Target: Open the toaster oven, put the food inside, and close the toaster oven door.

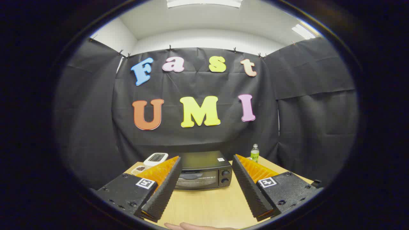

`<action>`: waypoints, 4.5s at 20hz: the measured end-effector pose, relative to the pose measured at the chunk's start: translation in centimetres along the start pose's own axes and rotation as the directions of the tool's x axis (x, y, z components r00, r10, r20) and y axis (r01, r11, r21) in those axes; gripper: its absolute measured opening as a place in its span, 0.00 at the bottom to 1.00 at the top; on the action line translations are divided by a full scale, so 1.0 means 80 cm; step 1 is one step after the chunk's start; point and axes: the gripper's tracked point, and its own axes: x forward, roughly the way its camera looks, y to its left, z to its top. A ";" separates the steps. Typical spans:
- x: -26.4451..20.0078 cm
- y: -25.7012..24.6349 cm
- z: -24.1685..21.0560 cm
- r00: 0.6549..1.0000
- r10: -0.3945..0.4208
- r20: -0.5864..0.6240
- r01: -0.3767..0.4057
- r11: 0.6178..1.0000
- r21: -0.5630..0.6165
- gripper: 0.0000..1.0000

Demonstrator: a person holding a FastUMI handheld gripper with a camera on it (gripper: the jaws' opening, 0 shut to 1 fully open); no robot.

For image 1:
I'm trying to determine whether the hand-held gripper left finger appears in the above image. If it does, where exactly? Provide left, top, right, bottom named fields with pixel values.
left=95, top=156, right=183, bottom=223

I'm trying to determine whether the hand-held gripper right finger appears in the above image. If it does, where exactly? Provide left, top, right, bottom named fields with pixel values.
left=232, top=154, right=322, bottom=222

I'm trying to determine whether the ceiling light panel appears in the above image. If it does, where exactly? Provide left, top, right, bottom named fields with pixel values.
left=291, top=24, right=317, bottom=40
left=166, top=0, right=243, bottom=9

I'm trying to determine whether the black toaster oven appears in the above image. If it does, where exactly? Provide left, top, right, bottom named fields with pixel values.
left=174, top=150, right=233, bottom=190

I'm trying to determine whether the white toaster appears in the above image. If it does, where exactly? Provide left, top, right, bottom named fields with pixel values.
left=143, top=152, right=169, bottom=167

